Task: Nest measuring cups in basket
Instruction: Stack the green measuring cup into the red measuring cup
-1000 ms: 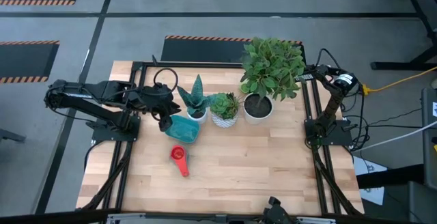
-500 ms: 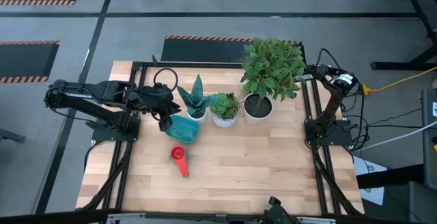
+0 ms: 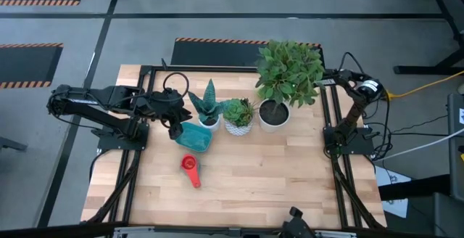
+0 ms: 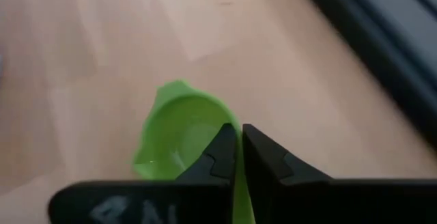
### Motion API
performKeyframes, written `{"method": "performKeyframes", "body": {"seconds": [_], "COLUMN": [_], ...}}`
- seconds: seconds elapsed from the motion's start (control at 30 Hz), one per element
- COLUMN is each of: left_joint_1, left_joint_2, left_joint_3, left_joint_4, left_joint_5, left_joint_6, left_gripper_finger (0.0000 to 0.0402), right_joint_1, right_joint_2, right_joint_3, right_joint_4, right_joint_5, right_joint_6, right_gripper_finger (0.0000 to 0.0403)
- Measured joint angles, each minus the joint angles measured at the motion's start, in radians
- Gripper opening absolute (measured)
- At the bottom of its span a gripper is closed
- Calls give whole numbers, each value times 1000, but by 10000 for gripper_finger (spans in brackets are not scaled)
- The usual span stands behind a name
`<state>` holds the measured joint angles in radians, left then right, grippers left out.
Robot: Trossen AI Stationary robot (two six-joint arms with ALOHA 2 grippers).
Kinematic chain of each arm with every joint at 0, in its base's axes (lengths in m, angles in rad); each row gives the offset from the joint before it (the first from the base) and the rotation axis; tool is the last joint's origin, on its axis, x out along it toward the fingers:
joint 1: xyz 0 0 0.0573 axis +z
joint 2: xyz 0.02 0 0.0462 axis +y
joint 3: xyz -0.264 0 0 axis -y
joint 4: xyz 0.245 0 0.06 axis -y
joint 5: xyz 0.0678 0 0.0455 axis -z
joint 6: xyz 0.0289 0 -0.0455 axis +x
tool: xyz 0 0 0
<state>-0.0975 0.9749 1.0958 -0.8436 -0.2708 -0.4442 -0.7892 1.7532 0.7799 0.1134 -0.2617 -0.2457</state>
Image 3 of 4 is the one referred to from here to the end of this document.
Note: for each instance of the white floor sheet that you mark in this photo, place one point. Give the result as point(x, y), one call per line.
point(398, 209)

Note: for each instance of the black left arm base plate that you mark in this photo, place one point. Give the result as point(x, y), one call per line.
point(119, 144)

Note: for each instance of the black aluminium table frame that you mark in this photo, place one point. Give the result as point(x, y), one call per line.
point(217, 69)

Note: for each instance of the black metal stand legs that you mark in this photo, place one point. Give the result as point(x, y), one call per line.
point(417, 70)

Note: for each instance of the snake plant in white pot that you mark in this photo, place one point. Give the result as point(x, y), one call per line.
point(208, 103)

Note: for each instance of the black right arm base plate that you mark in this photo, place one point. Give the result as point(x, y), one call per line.
point(362, 145)

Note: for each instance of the black crossbar with silver brackets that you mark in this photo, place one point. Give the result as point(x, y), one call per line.
point(232, 232)

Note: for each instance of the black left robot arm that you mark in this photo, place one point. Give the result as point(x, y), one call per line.
point(90, 102)

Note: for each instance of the dark box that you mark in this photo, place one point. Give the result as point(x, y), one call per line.
point(446, 216)

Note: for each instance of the succulent in patterned pot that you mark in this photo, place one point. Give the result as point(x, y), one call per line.
point(237, 112)

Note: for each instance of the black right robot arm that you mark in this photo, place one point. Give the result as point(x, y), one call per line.
point(353, 114)

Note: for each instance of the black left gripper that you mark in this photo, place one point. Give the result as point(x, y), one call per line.
point(165, 103)

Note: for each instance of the black device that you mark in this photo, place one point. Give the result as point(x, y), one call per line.
point(297, 227)

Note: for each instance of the teal plastic basket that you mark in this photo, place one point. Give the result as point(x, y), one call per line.
point(195, 138)

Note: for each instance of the red measuring cup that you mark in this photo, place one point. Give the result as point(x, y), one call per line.
point(188, 162)

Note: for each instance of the leafy plant in white pot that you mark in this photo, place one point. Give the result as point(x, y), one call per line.
point(286, 71)

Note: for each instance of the dark furniture foot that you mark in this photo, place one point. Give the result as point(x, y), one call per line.
point(11, 144)

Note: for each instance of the grey cabinet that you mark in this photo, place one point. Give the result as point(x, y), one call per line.
point(455, 140)

